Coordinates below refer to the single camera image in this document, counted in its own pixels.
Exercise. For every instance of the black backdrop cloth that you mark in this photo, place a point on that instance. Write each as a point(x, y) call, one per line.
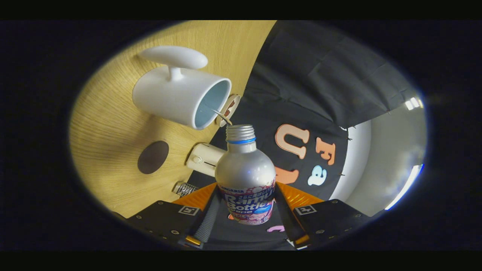
point(308, 75)

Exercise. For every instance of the white round plate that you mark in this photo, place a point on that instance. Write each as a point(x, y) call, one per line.
point(234, 105)

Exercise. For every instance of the white cup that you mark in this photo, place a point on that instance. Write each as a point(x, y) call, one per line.
point(169, 96)

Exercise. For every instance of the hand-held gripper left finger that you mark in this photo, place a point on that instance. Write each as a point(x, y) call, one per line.
point(207, 222)

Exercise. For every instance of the white toaster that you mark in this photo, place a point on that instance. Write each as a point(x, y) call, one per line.
point(203, 158)

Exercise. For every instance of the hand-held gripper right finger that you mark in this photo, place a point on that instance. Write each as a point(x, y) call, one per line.
point(290, 222)

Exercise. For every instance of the silver juice bottle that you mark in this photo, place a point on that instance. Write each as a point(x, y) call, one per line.
point(244, 173)

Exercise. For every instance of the wooden table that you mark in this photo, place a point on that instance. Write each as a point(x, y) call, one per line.
point(113, 131)

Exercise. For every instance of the dark brown round coaster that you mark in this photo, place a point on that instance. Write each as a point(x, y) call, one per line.
point(153, 157)

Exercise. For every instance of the striped ceiling light fixture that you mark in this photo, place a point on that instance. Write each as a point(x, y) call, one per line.
point(413, 103)

